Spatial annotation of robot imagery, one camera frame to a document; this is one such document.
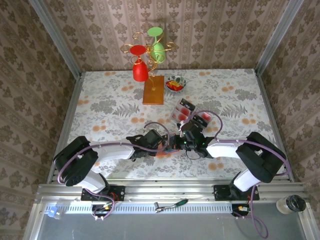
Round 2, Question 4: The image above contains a long purple base cable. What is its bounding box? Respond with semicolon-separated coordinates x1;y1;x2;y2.
250;186;270;238

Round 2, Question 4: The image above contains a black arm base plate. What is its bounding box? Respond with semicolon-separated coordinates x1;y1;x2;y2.
213;184;260;202
81;185;126;202

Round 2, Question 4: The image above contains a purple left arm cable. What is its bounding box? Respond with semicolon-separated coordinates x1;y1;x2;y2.
57;121;170;185

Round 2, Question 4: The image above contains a gold wire rack wooden base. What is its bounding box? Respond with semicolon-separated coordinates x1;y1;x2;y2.
120;31;178;105

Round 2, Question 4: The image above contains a clear jar black lid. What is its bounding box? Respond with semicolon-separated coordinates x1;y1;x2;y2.
276;194;307;215

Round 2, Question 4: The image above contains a grey metal tray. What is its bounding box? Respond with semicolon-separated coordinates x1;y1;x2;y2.
23;202;317;240

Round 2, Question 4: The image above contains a red wine glass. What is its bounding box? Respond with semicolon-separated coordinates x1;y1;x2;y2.
129;44;149;83

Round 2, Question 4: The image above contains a grey slotted cable duct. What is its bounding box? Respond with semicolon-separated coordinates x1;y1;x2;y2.
44;201;235;215

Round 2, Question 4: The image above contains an aluminium mounting rail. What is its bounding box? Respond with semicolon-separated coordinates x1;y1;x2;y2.
34;178;312;204

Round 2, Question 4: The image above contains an aluminium side rail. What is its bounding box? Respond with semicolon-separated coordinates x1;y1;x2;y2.
47;72;85;182
254;69;295;182

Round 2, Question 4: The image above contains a thin black cable loop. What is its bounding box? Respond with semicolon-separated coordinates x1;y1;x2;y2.
186;149;201;163

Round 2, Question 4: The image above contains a blue white plastic connector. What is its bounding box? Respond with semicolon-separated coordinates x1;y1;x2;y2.
46;206;65;221

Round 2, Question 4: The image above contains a red yellow snack packet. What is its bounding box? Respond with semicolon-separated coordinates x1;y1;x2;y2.
166;80;184;92

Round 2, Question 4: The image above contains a short purple base cable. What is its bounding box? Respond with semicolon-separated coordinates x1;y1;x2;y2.
91;194;116;221

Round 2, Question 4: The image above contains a small patterned bowl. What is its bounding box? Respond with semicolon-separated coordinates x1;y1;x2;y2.
165;75;188;92

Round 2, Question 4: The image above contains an orange card holder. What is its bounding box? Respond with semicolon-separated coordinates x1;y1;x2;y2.
156;134;181;158

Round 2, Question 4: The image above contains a clear acrylic card stand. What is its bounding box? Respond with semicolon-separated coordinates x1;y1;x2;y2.
170;98;214;131

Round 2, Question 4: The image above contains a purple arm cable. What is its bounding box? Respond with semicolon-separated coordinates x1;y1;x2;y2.
178;109;292;177
57;121;170;185

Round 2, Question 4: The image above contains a black VIP credit card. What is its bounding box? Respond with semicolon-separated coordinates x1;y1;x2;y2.
191;116;208;130
178;98;196;112

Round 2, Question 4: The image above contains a floral tablecloth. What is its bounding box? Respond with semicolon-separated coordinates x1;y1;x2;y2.
58;68;288;180

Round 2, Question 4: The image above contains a green wine glass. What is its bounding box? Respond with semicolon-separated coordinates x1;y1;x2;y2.
146;26;166;63

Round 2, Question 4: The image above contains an aluminium frame post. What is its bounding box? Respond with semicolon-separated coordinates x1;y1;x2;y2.
254;0;305;74
28;0;83;79

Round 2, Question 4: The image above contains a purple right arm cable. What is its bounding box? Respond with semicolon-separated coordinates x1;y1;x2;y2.
178;109;292;177

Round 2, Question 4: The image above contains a black power connector board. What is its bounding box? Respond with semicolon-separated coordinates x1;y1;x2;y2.
91;203;113;218
231;203;252;218

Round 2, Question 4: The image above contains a ratchet wrench green handle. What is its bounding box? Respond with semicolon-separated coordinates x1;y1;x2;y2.
154;198;190;214

